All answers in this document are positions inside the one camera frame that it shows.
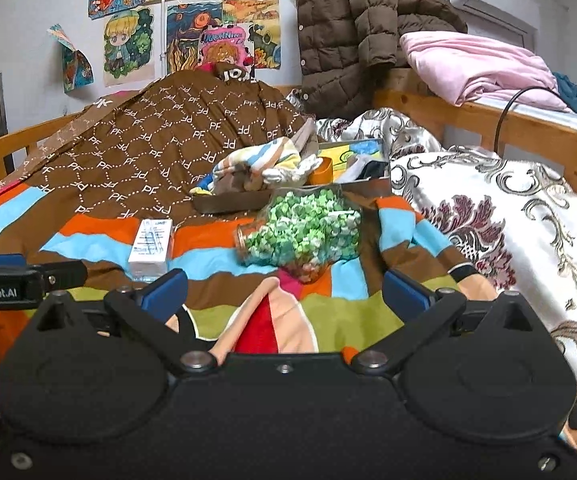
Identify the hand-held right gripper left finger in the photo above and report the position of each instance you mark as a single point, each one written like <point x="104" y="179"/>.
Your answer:
<point x="166" y="292"/>

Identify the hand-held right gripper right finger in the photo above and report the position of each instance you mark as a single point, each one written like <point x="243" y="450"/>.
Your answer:
<point x="406" y="292"/>

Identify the metal tray with cartoon drawing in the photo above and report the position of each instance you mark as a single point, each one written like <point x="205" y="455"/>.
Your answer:
<point x="228" y="203"/>

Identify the white gauze cloth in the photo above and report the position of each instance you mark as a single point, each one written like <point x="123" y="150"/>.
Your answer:
<point x="356" y="165"/>

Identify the striped towel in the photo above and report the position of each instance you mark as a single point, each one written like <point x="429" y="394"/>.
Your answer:
<point x="258" y="160"/>

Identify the white cloth with blue print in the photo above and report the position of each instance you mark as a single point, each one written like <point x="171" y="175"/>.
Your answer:
<point x="288" y="172"/>

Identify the white paper box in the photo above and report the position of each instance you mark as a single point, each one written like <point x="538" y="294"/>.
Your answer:
<point x="151" y="247"/>

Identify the colourful cartoon blanket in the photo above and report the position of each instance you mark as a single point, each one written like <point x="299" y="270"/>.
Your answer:
<point x="208" y="255"/>

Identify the jar of green paper stars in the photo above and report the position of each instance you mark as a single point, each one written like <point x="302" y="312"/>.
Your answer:
<point x="298" y="230"/>

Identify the white floral blanket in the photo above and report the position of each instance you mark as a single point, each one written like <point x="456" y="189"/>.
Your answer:
<point x="518" y="220"/>

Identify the brown patterned quilt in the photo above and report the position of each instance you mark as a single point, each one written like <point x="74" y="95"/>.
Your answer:
<point x="168" y="135"/>

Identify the crumpled colourful paper poster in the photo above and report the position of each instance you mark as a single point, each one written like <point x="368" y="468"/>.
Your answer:
<point x="76" y="67"/>

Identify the pink blanket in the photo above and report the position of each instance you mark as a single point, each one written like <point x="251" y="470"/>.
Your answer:
<point x="478" y="65"/>

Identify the blond cartoon child poster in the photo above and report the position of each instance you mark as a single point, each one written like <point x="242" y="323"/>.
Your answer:
<point x="128" y="45"/>

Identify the orange fish drawing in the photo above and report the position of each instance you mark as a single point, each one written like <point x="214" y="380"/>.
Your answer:
<point x="188" y="35"/>

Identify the teal cloth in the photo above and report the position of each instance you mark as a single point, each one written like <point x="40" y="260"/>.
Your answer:
<point x="571" y="92"/>

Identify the black white cow drawing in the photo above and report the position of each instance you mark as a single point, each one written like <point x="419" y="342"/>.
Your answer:
<point x="267" y="42"/>

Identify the brown puffer jacket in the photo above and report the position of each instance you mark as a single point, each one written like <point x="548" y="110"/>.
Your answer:
<point x="348" y="25"/>

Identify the orange landscape drawing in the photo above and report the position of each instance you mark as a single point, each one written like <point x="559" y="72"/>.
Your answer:
<point x="251" y="10"/>

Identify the wooden bed frame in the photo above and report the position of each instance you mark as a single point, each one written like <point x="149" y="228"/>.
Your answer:
<point x="543" y="135"/>

